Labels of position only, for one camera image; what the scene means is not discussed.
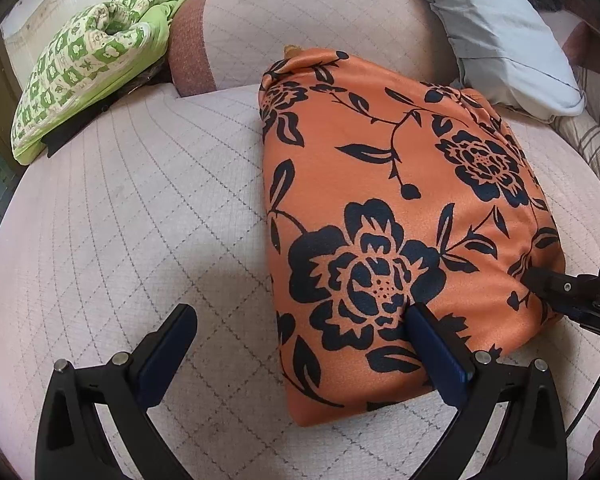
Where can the pink quilted sofa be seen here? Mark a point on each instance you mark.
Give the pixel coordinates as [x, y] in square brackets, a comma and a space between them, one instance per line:
[130, 220]

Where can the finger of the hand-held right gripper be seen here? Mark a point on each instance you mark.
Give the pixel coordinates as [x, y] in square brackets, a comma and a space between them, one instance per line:
[565, 290]

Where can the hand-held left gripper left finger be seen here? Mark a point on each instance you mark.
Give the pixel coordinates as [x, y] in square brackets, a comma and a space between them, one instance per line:
[165, 355]

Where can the grey white pillow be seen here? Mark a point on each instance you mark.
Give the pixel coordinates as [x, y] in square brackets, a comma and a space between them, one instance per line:
[500, 40]

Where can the green white patterned pillow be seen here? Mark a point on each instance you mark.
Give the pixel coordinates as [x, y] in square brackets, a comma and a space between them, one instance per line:
[90, 60]

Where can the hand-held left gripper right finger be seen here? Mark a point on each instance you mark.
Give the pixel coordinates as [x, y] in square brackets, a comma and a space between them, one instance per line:
[435, 355]

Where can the black flat item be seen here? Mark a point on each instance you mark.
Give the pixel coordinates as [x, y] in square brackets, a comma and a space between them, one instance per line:
[75, 132]

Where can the striped floral sofa cushion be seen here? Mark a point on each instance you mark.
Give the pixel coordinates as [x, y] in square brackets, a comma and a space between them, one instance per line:
[597, 145]

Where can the orange black floral pillow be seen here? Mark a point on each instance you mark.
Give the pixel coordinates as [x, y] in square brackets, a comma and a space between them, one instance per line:
[380, 200]

